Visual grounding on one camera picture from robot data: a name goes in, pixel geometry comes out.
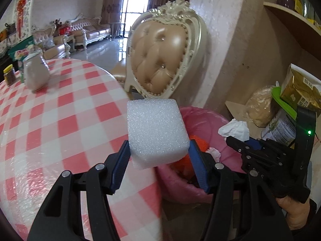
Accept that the tin can with green lid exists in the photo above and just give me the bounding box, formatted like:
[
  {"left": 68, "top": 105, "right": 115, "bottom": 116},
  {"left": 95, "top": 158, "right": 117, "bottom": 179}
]
[{"left": 261, "top": 87, "right": 299, "bottom": 146}]

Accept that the yellow-lidded glass jar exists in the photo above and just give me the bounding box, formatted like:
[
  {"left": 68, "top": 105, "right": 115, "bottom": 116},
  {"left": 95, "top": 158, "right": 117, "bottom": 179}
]
[{"left": 3, "top": 64, "right": 16, "bottom": 86}]

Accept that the white foam block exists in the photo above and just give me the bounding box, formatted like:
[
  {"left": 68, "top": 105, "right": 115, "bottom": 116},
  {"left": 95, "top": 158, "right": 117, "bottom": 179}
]
[{"left": 127, "top": 99, "right": 190, "bottom": 168}]

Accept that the pink checkered tablecloth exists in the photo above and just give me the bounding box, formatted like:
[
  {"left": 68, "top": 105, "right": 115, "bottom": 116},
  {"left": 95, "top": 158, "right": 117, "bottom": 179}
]
[{"left": 0, "top": 58, "right": 161, "bottom": 241}]

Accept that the person's right hand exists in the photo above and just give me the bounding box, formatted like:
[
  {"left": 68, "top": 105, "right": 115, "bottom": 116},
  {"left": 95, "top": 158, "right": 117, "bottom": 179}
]
[{"left": 276, "top": 195, "right": 311, "bottom": 231}]

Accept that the small orange foam net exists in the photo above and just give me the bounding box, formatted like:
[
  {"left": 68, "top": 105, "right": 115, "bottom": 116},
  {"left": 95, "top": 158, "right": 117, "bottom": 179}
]
[{"left": 171, "top": 156, "right": 196, "bottom": 179}]

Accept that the gold and white packet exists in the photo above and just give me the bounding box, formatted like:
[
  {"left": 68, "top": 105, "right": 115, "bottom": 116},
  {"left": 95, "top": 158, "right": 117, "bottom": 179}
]
[{"left": 279, "top": 63, "right": 321, "bottom": 111}]

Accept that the bin with pink liner bag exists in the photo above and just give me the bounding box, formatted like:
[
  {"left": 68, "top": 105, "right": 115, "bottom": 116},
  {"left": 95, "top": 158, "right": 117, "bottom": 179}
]
[{"left": 154, "top": 106, "right": 247, "bottom": 204}]

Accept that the clear bag of grain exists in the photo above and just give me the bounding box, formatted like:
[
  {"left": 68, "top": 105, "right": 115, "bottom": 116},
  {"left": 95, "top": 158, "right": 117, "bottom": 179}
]
[{"left": 244, "top": 85, "right": 276, "bottom": 127}]

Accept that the cream armchair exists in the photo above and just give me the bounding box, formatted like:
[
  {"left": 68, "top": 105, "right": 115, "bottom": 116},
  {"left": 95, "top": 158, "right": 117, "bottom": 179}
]
[{"left": 32, "top": 22, "right": 72, "bottom": 60}]

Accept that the white ceramic teapot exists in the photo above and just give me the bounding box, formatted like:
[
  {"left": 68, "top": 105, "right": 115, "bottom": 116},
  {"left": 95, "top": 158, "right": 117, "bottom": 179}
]
[{"left": 22, "top": 48, "right": 51, "bottom": 92}]

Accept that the green snack bag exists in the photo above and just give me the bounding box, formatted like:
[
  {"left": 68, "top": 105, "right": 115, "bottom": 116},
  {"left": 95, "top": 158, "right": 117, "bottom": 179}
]
[{"left": 7, "top": 36, "right": 36, "bottom": 67}]

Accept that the cream tufted dining chair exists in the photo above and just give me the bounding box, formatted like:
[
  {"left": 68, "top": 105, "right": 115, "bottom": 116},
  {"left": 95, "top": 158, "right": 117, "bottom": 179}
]
[{"left": 110, "top": 0, "right": 207, "bottom": 100}]

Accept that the glass balcony door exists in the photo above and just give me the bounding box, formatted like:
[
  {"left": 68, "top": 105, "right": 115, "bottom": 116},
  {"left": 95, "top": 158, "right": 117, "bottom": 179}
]
[{"left": 120, "top": 0, "right": 152, "bottom": 37}]

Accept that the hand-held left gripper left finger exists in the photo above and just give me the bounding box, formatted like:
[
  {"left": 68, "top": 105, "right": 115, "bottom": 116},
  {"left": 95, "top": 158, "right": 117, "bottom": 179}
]
[{"left": 27, "top": 140, "right": 131, "bottom": 241}]

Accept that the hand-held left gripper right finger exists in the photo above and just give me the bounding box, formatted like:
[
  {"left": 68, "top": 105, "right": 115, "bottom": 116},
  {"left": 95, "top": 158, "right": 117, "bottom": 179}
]
[{"left": 189, "top": 139, "right": 294, "bottom": 241}]

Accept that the cream leather sofa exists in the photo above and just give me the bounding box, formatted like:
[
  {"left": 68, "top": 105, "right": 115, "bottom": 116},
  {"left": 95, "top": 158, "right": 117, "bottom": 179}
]
[{"left": 66, "top": 13, "right": 112, "bottom": 48}]

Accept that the large orange foam net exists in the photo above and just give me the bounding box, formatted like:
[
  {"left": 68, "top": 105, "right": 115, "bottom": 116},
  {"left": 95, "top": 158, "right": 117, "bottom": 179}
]
[{"left": 189, "top": 134, "right": 210, "bottom": 152}]

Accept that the wooden wall shelf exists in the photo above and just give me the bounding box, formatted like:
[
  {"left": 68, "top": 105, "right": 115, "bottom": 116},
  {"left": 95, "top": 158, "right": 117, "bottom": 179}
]
[{"left": 263, "top": 1, "right": 321, "bottom": 63}]

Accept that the red knot wall hanging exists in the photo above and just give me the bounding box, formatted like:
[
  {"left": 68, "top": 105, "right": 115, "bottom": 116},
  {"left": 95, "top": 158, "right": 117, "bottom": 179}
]
[{"left": 16, "top": 0, "right": 28, "bottom": 36}]

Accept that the white tissue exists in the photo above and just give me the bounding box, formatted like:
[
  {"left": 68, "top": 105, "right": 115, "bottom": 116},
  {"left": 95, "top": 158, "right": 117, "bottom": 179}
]
[
  {"left": 218, "top": 118, "right": 249, "bottom": 141},
  {"left": 206, "top": 147, "right": 221, "bottom": 160}
]

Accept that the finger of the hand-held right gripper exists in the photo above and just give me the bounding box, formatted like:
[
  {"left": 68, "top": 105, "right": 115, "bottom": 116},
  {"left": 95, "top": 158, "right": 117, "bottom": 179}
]
[
  {"left": 246, "top": 139, "right": 264, "bottom": 153},
  {"left": 226, "top": 136, "right": 251, "bottom": 153}
]

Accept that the metal folding rack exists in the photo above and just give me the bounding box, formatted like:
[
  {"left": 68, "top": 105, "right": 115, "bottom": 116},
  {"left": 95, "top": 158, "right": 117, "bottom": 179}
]
[{"left": 110, "top": 22, "right": 126, "bottom": 39}]

